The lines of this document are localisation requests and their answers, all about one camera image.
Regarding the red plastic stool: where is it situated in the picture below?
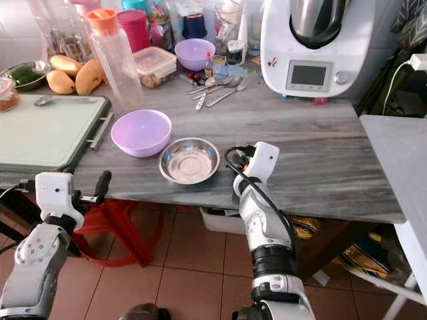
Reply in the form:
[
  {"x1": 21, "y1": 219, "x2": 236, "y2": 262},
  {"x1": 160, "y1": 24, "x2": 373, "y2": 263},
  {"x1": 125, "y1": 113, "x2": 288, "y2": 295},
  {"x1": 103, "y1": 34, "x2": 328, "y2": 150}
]
[{"x1": 70, "y1": 196, "x2": 165, "y2": 269}]

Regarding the stainless steel bowl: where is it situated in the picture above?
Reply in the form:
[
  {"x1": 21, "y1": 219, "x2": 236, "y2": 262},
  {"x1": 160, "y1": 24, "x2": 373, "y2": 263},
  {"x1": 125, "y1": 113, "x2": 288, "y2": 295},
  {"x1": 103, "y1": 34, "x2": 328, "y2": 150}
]
[{"x1": 159, "y1": 137, "x2": 221, "y2": 186}]

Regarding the large purple plastic bowl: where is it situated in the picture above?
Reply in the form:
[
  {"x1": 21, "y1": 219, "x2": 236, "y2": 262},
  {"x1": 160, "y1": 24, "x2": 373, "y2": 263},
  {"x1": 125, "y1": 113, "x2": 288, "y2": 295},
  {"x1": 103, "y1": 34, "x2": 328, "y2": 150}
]
[{"x1": 111, "y1": 109, "x2": 172, "y2": 159}]

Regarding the white plastic box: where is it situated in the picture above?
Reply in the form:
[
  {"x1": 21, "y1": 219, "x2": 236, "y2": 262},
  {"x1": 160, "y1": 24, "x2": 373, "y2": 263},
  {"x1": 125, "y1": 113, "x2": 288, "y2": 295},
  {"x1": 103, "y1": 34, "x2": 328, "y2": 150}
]
[{"x1": 199, "y1": 207, "x2": 249, "y2": 235}]

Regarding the metal fork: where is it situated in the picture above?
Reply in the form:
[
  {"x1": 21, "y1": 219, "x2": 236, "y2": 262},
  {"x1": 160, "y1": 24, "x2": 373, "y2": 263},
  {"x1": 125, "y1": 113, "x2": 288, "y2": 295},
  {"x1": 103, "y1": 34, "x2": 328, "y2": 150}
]
[{"x1": 205, "y1": 78, "x2": 252, "y2": 109}]

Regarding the metal table knife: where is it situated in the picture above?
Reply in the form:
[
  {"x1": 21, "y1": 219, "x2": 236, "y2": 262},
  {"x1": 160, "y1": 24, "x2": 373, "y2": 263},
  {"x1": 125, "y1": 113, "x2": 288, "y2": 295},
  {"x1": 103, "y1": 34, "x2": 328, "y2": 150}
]
[{"x1": 195, "y1": 80, "x2": 212, "y2": 112}]

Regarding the pale green cutting board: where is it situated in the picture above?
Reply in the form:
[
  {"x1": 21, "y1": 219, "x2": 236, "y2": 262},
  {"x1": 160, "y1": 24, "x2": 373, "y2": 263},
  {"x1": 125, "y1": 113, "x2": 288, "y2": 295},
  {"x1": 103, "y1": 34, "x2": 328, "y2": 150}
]
[{"x1": 0, "y1": 95, "x2": 113, "y2": 173}]

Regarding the small metal spoon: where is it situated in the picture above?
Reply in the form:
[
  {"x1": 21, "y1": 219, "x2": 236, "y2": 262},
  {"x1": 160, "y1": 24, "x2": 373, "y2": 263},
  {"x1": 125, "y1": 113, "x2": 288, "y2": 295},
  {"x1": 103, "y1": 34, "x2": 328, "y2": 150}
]
[{"x1": 189, "y1": 76, "x2": 236, "y2": 101}]

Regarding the large metal spoon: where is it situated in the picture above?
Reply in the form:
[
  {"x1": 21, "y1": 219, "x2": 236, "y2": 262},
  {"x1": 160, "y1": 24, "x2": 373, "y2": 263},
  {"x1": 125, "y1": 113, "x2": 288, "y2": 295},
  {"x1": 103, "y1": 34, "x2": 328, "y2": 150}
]
[{"x1": 34, "y1": 95, "x2": 101, "y2": 107}]

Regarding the yellow mango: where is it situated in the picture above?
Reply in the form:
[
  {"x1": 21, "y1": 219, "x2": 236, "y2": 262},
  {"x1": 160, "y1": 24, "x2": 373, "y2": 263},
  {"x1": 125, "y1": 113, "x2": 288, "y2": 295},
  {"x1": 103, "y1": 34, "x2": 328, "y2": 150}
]
[
  {"x1": 45, "y1": 69, "x2": 76, "y2": 95},
  {"x1": 50, "y1": 55, "x2": 84, "y2": 77},
  {"x1": 75, "y1": 59, "x2": 106, "y2": 97}
]

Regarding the small purple plastic bowl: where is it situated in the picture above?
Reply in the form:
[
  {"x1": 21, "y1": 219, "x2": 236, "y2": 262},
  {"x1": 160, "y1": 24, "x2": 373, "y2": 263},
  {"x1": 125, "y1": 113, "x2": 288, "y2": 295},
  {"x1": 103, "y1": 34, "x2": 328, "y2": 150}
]
[{"x1": 174, "y1": 38, "x2": 217, "y2": 73}]

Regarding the clear bottle orange cap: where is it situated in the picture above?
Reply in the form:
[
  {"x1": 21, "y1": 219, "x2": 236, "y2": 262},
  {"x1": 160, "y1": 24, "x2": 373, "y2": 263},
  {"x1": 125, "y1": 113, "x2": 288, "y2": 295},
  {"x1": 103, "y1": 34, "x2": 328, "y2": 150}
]
[{"x1": 85, "y1": 8, "x2": 146, "y2": 111}]

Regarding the white kitchen cooking machine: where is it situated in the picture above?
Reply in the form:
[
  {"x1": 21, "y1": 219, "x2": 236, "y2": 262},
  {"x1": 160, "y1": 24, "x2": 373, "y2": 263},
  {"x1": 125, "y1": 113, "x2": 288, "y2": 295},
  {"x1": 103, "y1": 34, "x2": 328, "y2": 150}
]
[{"x1": 260, "y1": 0, "x2": 385, "y2": 100}]

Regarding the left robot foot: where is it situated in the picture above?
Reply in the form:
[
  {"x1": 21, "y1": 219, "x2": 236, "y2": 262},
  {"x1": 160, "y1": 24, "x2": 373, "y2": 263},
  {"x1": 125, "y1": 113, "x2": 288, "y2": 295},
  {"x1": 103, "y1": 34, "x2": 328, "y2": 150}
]
[{"x1": 119, "y1": 303, "x2": 169, "y2": 320}]

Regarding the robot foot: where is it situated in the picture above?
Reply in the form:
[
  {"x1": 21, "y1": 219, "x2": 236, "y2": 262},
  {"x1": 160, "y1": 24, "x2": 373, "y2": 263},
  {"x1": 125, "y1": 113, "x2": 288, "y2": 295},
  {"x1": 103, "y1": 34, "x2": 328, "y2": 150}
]
[
  {"x1": 231, "y1": 307, "x2": 256, "y2": 320},
  {"x1": 119, "y1": 303, "x2": 169, "y2": 320}
]

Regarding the square lidded food container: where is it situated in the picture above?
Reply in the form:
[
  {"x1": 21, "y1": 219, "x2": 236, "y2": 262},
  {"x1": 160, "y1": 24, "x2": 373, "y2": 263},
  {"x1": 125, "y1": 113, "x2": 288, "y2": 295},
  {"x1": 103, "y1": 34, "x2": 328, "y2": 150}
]
[{"x1": 133, "y1": 46, "x2": 178, "y2": 89}]

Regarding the round clear food tub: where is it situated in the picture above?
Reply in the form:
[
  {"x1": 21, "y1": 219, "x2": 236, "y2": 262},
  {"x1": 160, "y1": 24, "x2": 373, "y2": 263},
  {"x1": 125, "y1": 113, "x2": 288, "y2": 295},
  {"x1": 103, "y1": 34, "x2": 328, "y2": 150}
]
[{"x1": 0, "y1": 75, "x2": 21, "y2": 113}]

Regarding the bowl of green vegetables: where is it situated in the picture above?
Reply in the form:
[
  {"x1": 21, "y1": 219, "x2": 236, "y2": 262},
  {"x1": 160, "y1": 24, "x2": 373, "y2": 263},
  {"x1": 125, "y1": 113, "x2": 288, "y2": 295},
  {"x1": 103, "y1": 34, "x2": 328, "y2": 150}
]
[{"x1": 3, "y1": 61, "x2": 52, "y2": 93}]

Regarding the dark blue cup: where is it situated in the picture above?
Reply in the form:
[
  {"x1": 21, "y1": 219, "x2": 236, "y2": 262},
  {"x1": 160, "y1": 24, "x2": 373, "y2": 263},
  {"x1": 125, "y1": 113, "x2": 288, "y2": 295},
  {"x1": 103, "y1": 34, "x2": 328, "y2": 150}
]
[{"x1": 181, "y1": 12, "x2": 208, "y2": 40}]

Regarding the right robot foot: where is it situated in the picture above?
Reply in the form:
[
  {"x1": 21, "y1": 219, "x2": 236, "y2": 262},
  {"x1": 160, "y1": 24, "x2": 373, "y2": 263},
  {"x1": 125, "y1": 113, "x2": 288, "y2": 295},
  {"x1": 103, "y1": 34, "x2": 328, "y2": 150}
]
[{"x1": 231, "y1": 307, "x2": 256, "y2": 320}]

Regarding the pink plastic cup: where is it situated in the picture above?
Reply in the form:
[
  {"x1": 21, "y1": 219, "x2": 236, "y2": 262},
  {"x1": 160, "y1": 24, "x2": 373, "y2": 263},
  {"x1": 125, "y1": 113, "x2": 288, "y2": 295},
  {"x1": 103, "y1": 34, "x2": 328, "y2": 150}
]
[{"x1": 117, "y1": 9, "x2": 149, "y2": 53}]

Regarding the white side table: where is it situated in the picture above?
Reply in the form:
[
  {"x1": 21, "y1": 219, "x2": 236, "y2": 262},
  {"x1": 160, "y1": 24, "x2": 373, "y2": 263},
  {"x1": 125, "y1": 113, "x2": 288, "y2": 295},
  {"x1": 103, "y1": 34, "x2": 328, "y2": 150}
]
[{"x1": 347, "y1": 114, "x2": 427, "y2": 320}]

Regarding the striped woven bag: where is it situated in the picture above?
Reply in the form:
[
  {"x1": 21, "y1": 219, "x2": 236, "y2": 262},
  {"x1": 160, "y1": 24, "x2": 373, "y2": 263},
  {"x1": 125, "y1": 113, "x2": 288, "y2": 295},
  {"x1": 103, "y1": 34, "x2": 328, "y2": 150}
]
[{"x1": 339, "y1": 239, "x2": 396, "y2": 279}]

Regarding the large clear glass jar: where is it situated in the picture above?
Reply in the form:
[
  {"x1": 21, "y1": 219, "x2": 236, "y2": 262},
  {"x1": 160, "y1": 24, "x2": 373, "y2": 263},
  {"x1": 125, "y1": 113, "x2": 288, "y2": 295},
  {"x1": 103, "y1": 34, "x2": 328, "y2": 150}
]
[{"x1": 27, "y1": 0, "x2": 91, "y2": 62}]

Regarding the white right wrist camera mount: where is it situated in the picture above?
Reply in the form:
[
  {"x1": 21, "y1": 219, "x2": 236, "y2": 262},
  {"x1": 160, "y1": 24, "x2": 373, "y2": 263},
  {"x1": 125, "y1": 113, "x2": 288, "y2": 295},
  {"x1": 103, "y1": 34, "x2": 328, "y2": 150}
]
[{"x1": 243, "y1": 141, "x2": 281, "y2": 185}]

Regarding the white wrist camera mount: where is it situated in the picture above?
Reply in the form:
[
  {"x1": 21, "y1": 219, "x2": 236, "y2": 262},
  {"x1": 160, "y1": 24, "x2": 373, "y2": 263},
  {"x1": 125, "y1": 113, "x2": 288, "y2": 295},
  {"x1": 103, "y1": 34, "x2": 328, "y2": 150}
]
[
  {"x1": 35, "y1": 171, "x2": 85, "y2": 231},
  {"x1": 243, "y1": 141, "x2": 281, "y2": 185}
]

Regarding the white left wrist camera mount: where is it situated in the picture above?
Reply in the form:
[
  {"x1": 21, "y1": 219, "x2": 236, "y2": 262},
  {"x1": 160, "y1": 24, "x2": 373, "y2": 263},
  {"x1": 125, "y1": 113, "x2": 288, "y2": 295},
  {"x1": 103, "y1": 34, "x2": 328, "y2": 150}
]
[{"x1": 35, "y1": 171, "x2": 85, "y2": 231}]

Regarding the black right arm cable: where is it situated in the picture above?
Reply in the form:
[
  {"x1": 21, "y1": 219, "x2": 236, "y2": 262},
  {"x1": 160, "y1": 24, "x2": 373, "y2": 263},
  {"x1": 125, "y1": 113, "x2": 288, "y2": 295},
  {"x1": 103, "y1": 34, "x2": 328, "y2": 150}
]
[{"x1": 225, "y1": 146, "x2": 297, "y2": 249}]

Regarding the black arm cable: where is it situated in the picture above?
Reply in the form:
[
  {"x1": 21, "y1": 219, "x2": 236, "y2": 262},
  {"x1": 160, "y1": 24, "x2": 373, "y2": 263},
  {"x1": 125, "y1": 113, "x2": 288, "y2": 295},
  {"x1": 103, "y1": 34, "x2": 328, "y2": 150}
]
[
  {"x1": 0, "y1": 181, "x2": 37, "y2": 254},
  {"x1": 225, "y1": 146, "x2": 297, "y2": 249}
]

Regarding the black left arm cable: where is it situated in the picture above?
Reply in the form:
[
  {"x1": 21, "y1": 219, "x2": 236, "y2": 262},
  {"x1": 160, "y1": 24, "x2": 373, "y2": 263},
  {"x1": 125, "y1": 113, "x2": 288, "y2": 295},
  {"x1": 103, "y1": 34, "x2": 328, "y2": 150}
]
[{"x1": 0, "y1": 181, "x2": 37, "y2": 254}]

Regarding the white power cable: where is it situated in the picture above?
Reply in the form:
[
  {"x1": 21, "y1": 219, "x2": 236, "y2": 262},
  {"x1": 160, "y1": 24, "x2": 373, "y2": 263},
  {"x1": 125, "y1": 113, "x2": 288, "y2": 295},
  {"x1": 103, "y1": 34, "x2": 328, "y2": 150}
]
[{"x1": 381, "y1": 60, "x2": 416, "y2": 115}]

